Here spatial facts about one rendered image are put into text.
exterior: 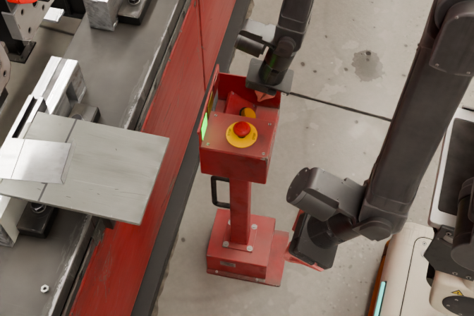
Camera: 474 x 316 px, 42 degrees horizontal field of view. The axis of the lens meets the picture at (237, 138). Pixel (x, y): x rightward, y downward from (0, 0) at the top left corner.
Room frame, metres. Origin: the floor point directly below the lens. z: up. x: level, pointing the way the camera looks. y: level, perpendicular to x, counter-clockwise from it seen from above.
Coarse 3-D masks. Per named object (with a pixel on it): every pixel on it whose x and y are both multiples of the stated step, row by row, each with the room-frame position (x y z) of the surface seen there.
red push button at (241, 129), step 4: (236, 124) 0.80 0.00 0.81; (240, 124) 0.80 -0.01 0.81; (244, 124) 0.80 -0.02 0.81; (248, 124) 0.80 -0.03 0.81; (236, 128) 0.78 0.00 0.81; (240, 128) 0.78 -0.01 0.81; (244, 128) 0.78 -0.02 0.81; (248, 128) 0.79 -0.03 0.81; (236, 132) 0.78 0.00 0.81; (240, 132) 0.77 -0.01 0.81; (244, 132) 0.78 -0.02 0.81; (248, 132) 0.78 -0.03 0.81; (240, 136) 0.77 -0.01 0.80; (244, 136) 0.78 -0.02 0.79
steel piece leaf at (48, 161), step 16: (32, 144) 0.62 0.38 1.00; (48, 144) 0.62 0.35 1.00; (64, 144) 0.62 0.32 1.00; (32, 160) 0.58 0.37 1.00; (48, 160) 0.58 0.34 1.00; (64, 160) 0.58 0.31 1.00; (16, 176) 0.55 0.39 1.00; (32, 176) 0.55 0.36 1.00; (48, 176) 0.55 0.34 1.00; (64, 176) 0.54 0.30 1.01
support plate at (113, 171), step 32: (32, 128) 0.65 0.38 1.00; (64, 128) 0.65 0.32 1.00; (96, 128) 0.65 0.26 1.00; (96, 160) 0.58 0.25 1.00; (128, 160) 0.58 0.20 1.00; (160, 160) 0.58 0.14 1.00; (0, 192) 0.52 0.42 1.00; (32, 192) 0.52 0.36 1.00; (64, 192) 0.52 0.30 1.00; (96, 192) 0.52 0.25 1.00; (128, 192) 0.52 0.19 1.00
